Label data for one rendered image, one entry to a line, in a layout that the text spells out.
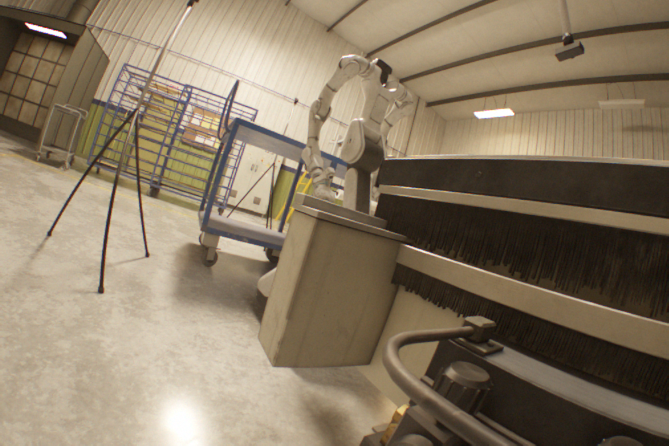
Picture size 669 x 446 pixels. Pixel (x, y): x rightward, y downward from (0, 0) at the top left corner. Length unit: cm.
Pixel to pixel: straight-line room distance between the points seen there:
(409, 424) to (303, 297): 31
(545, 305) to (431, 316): 25
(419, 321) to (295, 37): 835
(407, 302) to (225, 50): 768
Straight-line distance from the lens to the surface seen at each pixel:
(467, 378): 32
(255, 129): 195
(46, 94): 789
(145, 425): 82
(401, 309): 66
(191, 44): 797
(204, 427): 84
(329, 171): 123
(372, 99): 155
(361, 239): 56
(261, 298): 148
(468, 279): 51
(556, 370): 45
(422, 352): 62
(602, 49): 752
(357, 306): 61
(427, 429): 34
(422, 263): 57
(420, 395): 20
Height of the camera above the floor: 63
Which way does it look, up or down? 3 degrees up
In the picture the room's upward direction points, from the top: 17 degrees clockwise
